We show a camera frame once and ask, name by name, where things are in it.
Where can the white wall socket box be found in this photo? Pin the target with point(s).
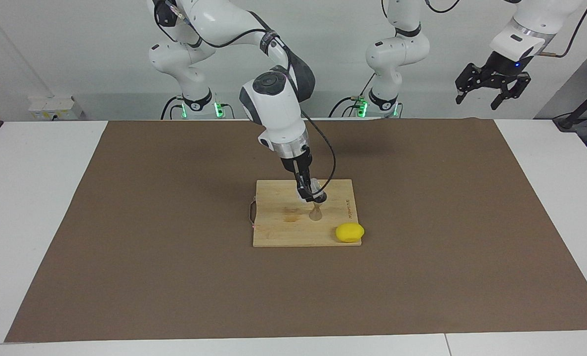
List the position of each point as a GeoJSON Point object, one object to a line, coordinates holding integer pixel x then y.
{"type": "Point", "coordinates": [54, 108]}

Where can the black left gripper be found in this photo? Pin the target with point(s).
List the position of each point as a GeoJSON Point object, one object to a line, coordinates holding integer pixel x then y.
{"type": "Point", "coordinates": [503, 69]}

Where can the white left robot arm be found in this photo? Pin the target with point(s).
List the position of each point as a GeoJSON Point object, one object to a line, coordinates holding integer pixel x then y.
{"type": "Point", "coordinates": [397, 54]}

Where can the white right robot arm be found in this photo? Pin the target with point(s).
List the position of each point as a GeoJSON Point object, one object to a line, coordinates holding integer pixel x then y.
{"type": "Point", "coordinates": [273, 109]}

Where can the steel jigger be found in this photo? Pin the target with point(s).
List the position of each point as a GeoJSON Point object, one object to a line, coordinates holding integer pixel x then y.
{"type": "Point", "coordinates": [315, 213]}

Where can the black stand pole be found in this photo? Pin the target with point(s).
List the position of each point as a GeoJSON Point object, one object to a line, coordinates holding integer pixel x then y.
{"type": "Point", "coordinates": [582, 106]}

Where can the wooden cutting board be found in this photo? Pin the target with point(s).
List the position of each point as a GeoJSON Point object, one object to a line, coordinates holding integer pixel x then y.
{"type": "Point", "coordinates": [283, 232]}

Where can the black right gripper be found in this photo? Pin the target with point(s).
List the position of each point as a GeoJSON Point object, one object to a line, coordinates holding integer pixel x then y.
{"type": "Point", "coordinates": [298, 165]}

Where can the brown table mat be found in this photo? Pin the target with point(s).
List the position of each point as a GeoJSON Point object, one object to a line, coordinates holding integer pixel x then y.
{"type": "Point", "coordinates": [175, 247]}

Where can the yellow lemon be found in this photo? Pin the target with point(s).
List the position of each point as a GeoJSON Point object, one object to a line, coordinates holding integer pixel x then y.
{"type": "Point", "coordinates": [350, 233]}

